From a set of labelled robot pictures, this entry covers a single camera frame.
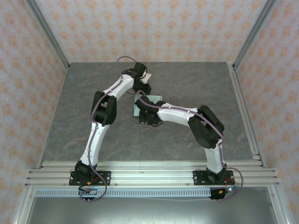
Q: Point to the teal paper box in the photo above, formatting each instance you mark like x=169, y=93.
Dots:
x=156, y=98

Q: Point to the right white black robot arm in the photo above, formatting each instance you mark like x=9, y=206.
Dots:
x=177, y=115

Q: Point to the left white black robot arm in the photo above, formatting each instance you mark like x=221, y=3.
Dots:
x=93, y=144

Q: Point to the long aluminium extrusion beam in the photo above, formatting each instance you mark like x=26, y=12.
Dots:
x=151, y=179

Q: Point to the yellow power connector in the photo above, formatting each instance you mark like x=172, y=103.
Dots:
x=220, y=191
x=88, y=184

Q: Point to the grey metal sheet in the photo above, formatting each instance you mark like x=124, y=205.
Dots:
x=151, y=212

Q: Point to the small circuit board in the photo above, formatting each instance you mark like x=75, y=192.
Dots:
x=233, y=189
x=90, y=191

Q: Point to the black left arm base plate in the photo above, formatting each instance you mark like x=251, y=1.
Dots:
x=102, y=178

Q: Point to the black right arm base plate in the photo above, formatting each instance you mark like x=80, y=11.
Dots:
x=199, y=178

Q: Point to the aluminium side rail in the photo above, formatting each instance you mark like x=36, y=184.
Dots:
x=240, y=98

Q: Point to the black mounting bracket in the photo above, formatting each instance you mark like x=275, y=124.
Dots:
x=93, y=198
x=216, y=196

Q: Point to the aluminium corner post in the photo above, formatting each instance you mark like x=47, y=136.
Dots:
x=254, y=32
x=46, y=32

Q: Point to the aluminium frame leg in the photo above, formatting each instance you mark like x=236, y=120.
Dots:
x=23, y=207
x=279, y=207

